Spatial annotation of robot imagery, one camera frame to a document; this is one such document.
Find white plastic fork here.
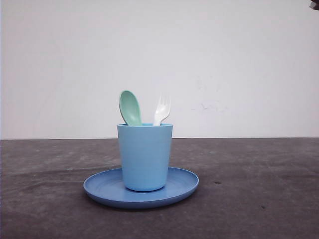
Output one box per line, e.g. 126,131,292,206
153,94,171,126

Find mint green plastic spoon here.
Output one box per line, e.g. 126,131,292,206
119,90,142,126

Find light blue plastic cup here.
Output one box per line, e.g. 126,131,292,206
117,123,173,192

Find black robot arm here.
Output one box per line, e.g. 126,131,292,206
310,0,319,10

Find blue plastic plate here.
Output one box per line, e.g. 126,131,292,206
83,167,199,209

